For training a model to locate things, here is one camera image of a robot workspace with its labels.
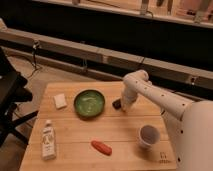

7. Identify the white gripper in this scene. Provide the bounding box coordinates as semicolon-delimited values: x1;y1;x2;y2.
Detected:
112;94;133;112

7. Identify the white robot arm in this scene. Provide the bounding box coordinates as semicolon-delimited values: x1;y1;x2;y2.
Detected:
112;70;213;171

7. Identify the green bowl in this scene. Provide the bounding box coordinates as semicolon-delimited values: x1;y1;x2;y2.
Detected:
74;89;105;118

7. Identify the white paper cup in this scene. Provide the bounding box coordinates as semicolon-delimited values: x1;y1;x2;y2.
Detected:
138;125;160;149

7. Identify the red carrot-shaped toy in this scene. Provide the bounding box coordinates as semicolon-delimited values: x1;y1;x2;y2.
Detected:
91;140;112;156

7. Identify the white squeeze bottle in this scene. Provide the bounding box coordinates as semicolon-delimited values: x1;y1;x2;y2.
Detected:
42;120;56;160

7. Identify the black chair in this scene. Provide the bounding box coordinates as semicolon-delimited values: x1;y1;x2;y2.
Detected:
0;47;38;147

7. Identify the black cable on floor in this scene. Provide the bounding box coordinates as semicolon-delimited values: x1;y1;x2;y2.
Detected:
26;40;44;79

